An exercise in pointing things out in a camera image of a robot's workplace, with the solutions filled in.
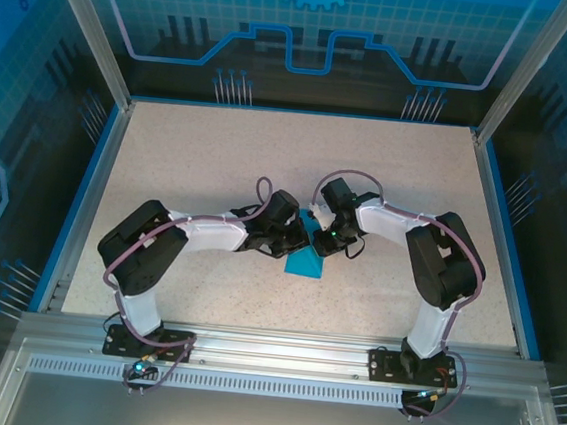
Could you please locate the sheet metal tray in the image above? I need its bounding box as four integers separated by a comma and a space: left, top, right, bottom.
0, 335, 567, 425

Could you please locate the perforated metal strip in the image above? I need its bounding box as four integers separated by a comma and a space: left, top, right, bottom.
26, 354, 530, 422

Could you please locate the thin black left gripper cable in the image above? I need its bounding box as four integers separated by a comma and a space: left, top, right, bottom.
251, 243, 281, 261

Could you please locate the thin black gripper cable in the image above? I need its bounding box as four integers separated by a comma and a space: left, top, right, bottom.
342, 237, 367, 260
251, 243, 281, 261

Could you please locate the thin black right gripper cable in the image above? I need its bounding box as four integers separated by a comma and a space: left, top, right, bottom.
342, 237, 367, 260

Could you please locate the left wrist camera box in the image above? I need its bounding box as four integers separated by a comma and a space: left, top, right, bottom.
261, 189, 302, 228

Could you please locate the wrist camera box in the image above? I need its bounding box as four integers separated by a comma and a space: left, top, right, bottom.
261, 189, 302, 228
307, 173, 359, 229

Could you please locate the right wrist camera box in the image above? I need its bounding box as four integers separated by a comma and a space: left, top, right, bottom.
307, 173, 359, 229

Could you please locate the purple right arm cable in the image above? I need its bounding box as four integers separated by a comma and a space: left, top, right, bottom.
289, 167, 493, 425

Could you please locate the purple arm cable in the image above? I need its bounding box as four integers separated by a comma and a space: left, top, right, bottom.
289, 167, 493, 425
92, 161, 276, 406

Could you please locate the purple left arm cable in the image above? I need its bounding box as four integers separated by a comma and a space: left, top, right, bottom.
92, 161, 276, 406

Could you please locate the aluminium front rail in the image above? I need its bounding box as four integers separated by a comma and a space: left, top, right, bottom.
13, 305, 550, 399

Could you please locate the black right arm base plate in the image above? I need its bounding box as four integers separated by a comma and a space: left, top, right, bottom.
366, 344, 463, 390

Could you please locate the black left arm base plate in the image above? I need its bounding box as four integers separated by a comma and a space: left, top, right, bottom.
102, 322, 198, 365

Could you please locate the aluminium side rail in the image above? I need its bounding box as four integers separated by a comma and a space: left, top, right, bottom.
35, 92, 136, 321
452, 129, 548, 358

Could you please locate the green-lit cable connector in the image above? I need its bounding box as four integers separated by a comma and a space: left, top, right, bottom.
124, 351, 161, 381
410, 385, 449, 406

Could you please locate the aluminium upright post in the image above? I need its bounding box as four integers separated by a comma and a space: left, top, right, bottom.
472, 0, 567, 153
27, 0, 145, 112

